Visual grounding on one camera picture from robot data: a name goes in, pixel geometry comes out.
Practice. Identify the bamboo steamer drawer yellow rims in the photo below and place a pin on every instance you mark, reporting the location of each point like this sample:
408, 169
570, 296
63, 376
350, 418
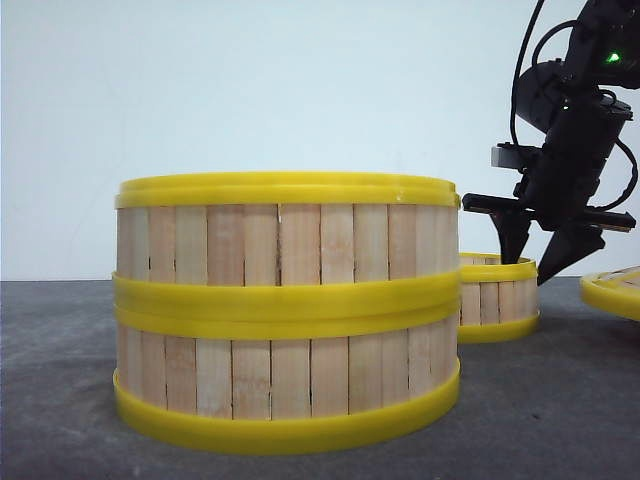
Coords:
270, 252

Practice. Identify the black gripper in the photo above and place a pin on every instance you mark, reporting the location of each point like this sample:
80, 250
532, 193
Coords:
581, 129

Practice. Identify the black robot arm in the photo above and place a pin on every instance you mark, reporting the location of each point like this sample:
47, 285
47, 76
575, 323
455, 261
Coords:
599, 48

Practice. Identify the woven bamboo steamer lid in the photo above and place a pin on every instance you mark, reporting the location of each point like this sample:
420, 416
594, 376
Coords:
615, 292

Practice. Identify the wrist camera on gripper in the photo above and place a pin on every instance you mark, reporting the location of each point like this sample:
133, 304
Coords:
510, 156

